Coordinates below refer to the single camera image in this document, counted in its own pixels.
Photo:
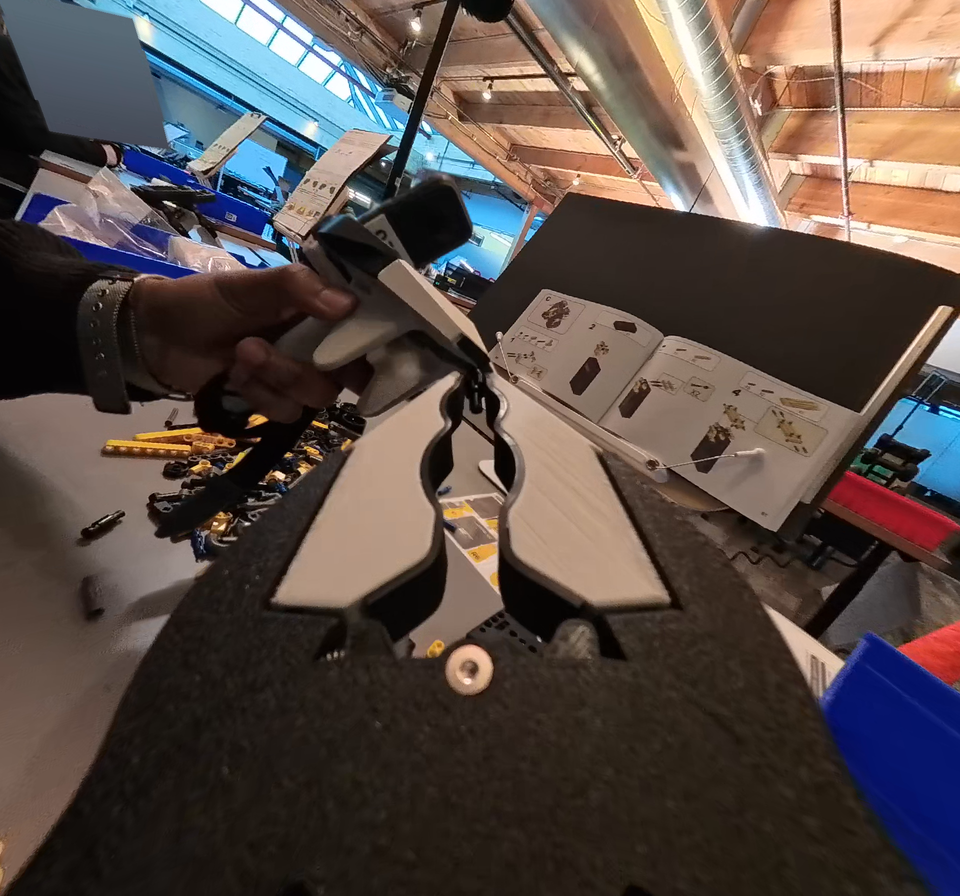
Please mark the blue plastic bin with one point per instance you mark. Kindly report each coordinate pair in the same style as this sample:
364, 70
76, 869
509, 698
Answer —
900, 761

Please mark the red topped table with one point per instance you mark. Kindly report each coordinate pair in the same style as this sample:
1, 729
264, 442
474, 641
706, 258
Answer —
892, 513

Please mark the person's left hand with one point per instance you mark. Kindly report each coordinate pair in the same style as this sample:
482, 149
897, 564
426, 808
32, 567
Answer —
217, 326

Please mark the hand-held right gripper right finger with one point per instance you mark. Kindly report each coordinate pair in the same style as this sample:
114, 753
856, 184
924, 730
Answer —
577, 528

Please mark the short grey axle piece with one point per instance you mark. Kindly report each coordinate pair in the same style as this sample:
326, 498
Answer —
92, 596

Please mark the pile of plastic building pieces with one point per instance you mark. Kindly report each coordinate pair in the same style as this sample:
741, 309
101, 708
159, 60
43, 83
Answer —
150, 448

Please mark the smooth grey duct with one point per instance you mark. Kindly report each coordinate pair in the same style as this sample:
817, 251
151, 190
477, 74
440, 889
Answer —
585, 48

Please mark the black book stand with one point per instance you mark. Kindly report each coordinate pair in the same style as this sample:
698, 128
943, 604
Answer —
712, 258

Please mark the white paper sheet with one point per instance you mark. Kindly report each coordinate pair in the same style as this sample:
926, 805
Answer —
810, 652

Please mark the red cloth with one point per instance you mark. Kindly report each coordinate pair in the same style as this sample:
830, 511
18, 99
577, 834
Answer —
934, 652

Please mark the silver spiral duct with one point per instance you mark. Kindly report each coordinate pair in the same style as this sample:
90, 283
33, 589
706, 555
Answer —
701, 48

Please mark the person's left forearm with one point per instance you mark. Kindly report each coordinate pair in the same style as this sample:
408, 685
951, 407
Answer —
41, 311

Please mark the small black connector piece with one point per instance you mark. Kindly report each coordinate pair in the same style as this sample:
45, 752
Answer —
478, 392

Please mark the skylight window row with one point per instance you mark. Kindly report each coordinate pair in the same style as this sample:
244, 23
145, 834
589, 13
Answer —
255, 18

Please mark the clear plastic bag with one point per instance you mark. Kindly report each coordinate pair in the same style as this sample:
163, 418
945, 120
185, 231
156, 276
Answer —
105, 213
202, 255

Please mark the clear plastic bags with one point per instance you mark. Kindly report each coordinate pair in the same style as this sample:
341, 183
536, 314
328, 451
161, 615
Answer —
37, 210

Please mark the open instruction booklet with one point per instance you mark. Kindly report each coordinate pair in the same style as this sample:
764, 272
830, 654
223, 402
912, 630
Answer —
675, 393

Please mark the printed parts sheet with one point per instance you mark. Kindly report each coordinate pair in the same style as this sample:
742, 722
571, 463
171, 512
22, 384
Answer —
472, 536

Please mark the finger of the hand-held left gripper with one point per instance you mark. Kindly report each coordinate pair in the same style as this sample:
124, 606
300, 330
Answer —
431, 307
405, 386

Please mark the black battery box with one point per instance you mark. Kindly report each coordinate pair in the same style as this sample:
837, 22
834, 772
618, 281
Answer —
501, 630

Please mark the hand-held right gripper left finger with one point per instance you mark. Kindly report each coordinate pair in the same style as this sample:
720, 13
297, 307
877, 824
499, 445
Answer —
352, 536

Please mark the blue storage tray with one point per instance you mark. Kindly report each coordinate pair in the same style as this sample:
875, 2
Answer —
225, 210

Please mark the cardboard instruction sheet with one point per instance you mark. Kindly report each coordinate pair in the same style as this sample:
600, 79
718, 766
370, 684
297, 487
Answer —
225, 144
330, 183

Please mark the hanging metal rod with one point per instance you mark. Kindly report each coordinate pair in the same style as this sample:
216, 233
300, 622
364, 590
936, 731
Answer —
840, 86

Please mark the black pin piece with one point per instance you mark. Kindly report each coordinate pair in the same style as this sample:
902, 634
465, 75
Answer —
103, 523

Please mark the grey wrist watch band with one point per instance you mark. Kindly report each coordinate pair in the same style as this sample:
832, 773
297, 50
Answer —
101, 345

